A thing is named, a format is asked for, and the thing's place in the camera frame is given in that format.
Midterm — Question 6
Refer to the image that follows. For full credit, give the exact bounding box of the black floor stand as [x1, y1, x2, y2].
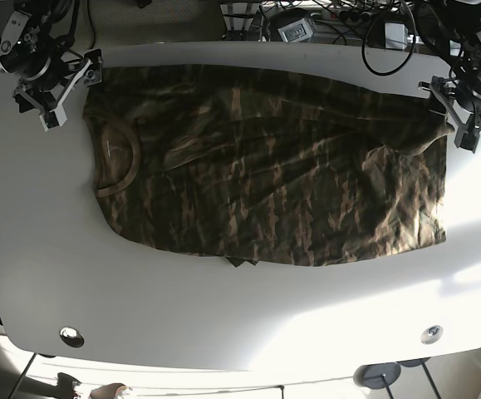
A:
[353, 362, 401, 399]
[399, 357, 442, 399]

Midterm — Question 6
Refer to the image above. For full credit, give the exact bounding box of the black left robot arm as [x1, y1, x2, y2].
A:
[414, 1, 481, 152]

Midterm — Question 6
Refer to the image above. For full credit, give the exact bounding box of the table cable grommet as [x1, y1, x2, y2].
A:
[59, 326, 85, 348]
[420, 324, 444, 345]

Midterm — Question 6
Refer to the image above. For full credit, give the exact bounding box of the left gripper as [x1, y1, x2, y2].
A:
[418, 74, 481, 153]

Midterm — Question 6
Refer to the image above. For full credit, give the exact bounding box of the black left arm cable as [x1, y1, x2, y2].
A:
[361, 0, 418, 77]

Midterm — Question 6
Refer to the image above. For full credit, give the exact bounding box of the left black floor stand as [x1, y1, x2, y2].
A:
[353, 362, 401, 399]

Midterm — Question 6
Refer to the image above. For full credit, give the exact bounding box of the white orange shoe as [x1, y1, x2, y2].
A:
[56, 372, 81, 399]
[89, 383, 133, 399]

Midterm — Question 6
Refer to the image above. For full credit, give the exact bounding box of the right black floor stand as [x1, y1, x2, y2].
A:
[399, 357, 442, 399]

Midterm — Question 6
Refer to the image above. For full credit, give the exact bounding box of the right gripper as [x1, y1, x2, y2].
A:
[13, 48, 103, 131]

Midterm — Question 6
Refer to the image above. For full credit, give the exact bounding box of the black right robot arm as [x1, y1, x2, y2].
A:
[0, 1, 102, 131]

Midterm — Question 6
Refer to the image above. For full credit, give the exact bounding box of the camouflage T-shirt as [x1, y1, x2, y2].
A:
[83, 65, 452, 267]

